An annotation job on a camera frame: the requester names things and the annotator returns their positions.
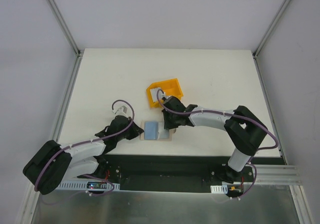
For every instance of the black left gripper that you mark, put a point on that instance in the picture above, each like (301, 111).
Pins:
(133, 130)

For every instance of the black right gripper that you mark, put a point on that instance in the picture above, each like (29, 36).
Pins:
(167, 121)

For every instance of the beige card holder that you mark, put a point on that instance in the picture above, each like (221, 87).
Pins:
(151, 129)

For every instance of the white credit card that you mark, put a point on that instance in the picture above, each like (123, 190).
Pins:
(163, 134)

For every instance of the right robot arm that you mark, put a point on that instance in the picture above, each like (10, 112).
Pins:
(245, 130)

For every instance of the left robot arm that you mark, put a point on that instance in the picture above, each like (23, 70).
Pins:
(54, 163)

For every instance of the yellow plastic bin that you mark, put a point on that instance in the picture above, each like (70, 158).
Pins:
(170, 87)

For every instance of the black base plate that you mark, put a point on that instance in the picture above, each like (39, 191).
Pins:
(195, 174)

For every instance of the white cable duct right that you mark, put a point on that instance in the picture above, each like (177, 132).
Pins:
(219, 189)

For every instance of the white cable duct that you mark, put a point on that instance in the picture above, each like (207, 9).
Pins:
(219, 189)
(87, 185)

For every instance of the white cable duct left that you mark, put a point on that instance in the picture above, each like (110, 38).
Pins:
(87, 185)

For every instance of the aluminium frame rail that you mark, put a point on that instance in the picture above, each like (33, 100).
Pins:
(278, 175)

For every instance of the left aluminium post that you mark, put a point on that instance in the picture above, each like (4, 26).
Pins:
(64, 27)

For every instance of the aluminium post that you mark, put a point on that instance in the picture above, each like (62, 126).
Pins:
(64, 27)
(272, 27)

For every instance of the right aluminium post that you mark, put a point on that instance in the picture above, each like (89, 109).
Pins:
(272, 27)

